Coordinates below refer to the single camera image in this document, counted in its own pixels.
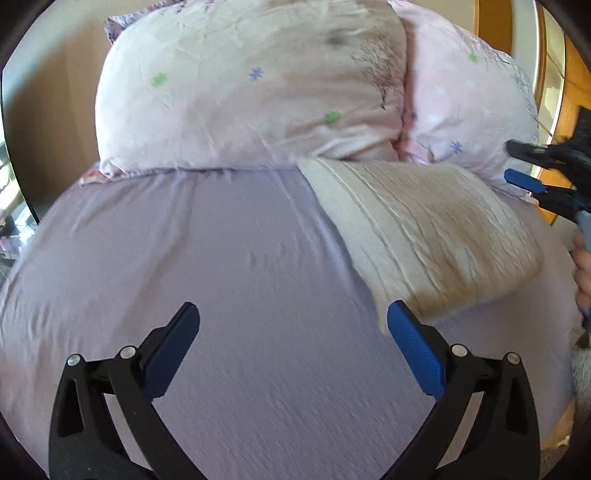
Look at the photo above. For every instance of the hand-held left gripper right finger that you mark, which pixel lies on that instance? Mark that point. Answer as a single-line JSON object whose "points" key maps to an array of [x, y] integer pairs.
{"points": [[413, 344]]}

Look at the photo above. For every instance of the large pink floral pillow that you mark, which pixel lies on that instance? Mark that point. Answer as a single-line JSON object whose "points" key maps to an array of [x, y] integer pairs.
{"points": [[249, 87]]}

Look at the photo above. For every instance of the grey fuzzy cloth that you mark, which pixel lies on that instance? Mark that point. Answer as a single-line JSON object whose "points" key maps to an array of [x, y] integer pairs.
{"points": [[582, 374]]}

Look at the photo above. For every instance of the orange wooden furniture frame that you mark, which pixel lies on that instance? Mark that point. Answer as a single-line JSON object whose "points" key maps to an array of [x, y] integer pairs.
{"points": [[575, 74]]}

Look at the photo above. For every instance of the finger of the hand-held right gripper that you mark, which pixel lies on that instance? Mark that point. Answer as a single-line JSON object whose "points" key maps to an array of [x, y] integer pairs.
{"points": [[531, 151], [524, 181]]}

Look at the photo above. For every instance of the lavender bed sheet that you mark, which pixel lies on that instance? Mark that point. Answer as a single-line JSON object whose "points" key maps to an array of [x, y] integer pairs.
{"points": [[258, 295]]}

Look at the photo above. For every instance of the person's right hand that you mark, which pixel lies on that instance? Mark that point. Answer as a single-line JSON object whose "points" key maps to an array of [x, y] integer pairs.
{"points": [[582, 267]]}

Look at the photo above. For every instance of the cream textured pillow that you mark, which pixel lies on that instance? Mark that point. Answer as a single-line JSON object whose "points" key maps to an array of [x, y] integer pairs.
{"points": [[425, 230]]}

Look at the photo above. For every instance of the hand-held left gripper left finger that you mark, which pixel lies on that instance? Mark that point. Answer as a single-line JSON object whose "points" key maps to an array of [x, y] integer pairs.
{"points": [[171, 341]]}

